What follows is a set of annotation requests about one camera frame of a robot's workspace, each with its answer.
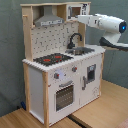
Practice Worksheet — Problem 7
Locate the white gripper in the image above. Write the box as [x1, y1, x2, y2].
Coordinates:
[78, 15, 97, 27]

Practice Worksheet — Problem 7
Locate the white toy microwave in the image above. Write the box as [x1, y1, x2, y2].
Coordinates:
[67, 3, 90, 21]

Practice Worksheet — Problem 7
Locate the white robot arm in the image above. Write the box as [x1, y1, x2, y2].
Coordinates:
[78, 14, 128, 51]

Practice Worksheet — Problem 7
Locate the wooden toy kitchen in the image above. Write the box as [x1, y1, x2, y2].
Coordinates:
[22, 2, 104, 127]

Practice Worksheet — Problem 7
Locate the black toy faucet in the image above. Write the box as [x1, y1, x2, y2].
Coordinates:
[66, 32, 83, 50]

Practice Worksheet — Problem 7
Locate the grey toy sink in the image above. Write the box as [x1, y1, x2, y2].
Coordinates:
[65, 47, 95, 55]

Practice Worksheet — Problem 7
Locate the grey range hood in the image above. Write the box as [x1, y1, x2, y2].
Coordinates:
[34, 5, 64, 27]

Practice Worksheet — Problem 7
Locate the white cabinet door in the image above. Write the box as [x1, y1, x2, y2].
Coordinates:
[80, 55, 102, 106]

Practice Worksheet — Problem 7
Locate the black toy stovetop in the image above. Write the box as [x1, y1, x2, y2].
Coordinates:
[34, 53, 71, 66]

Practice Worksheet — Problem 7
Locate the left red stove knob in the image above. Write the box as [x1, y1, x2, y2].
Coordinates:
[54, 73, 60, 79]

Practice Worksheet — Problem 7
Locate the toy oven door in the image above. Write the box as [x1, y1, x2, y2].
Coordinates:
[55, 80, 74, 112]

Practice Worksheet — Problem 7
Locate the grey backdrop curtain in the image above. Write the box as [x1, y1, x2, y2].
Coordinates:
[0, 0, 128, 117]

